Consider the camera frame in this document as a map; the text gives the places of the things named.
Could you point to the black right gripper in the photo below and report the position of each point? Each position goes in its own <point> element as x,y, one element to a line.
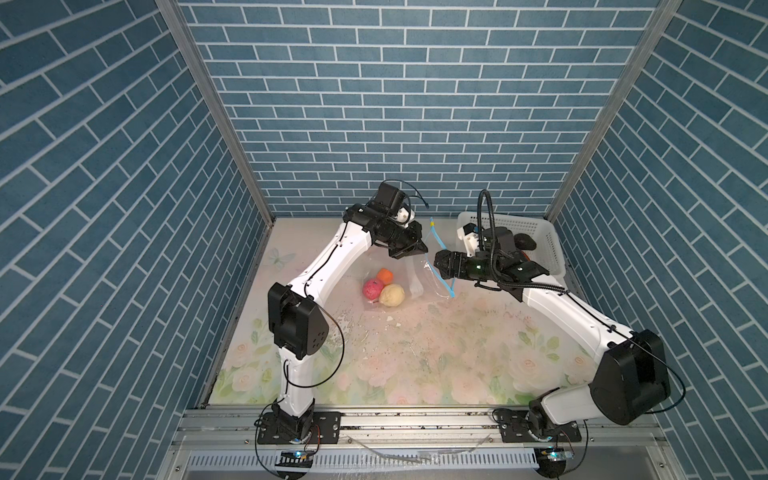
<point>456,257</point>

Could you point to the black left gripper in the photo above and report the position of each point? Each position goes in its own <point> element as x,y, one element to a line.
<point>412,244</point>

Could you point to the orange toy fruit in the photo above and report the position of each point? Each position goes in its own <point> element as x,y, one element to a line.
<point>385,276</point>

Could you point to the clear zip top bag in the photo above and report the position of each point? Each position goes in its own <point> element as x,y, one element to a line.
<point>414,270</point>

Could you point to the cream toy bun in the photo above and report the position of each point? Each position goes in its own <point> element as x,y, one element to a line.
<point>392,295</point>

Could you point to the pink toy fruit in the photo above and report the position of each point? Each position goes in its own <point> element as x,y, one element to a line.
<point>372,289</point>

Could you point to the dark toy avocado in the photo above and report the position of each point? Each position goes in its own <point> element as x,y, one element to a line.
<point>525,242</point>

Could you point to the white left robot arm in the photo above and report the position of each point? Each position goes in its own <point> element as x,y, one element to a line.
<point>296,313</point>

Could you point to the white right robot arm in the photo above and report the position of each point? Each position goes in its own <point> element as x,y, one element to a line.
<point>632,376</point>

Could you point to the white plastic basket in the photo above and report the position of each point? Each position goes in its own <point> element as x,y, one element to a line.
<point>548,253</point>

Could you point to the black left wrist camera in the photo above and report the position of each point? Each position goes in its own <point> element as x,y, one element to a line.
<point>394,203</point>

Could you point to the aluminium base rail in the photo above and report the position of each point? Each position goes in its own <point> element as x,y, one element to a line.
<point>413,443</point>

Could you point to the aluminium left corner post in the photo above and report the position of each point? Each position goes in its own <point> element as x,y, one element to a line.
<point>181,33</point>

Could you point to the aluminium corner post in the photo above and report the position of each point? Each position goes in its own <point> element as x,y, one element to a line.
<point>657,24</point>
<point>181,33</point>

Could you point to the aluminium right corner post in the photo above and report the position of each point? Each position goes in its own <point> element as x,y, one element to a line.
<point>657,24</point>

